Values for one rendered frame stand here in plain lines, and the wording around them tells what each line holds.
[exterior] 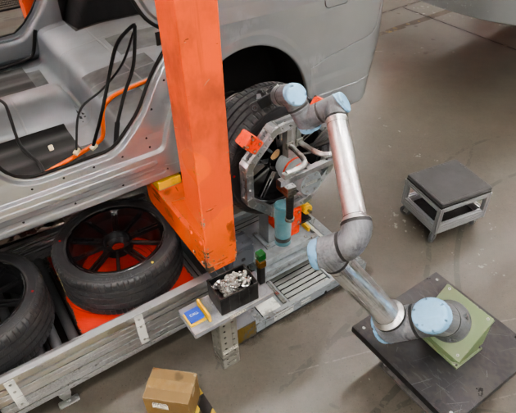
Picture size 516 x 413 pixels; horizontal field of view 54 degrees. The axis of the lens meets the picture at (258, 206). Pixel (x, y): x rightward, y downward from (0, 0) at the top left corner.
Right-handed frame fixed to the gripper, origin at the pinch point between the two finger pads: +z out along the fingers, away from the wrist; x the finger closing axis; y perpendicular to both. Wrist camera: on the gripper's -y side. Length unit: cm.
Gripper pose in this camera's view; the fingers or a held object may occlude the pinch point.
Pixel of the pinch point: (257, 99)
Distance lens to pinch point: 240.6
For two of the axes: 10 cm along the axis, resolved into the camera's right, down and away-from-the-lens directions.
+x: -4.7, -8.2, -3.4
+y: 8.0, -5.5, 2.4
